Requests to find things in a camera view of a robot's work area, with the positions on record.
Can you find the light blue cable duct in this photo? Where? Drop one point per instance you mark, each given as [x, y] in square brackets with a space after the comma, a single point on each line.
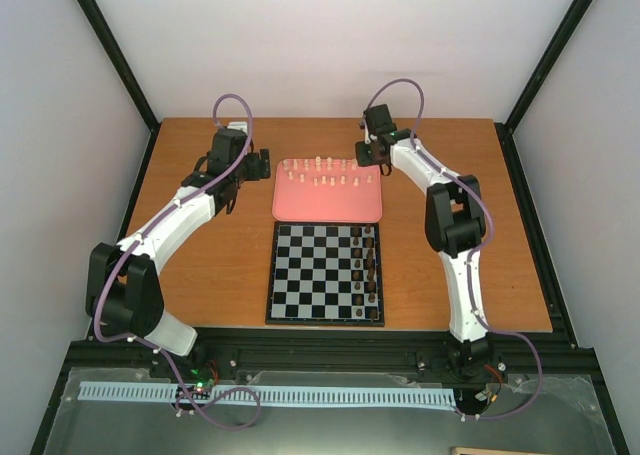
[272, 396]

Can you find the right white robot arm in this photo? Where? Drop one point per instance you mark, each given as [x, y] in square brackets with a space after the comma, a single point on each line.
[455, 227]

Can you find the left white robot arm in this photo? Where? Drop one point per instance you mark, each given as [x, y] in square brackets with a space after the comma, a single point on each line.
[123, 288]

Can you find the brown chess pieces back row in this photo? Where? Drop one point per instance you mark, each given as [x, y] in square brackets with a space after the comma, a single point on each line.
[371, 293]

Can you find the black white chess board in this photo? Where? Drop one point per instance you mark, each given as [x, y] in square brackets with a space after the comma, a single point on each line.
[311, 280]

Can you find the pink plastic tray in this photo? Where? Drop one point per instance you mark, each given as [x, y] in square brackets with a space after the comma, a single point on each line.
[303, 202]

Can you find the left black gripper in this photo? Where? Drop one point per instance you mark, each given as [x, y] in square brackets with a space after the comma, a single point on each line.
[257, 171]

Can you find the clear acrylic sheet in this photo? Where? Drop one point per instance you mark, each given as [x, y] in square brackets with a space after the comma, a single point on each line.
[553, 415]

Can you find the black aluminium frame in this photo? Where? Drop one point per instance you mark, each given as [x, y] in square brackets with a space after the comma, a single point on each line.
[329, 351]

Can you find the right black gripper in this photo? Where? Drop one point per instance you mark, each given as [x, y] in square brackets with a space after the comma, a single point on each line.
[361, 160]

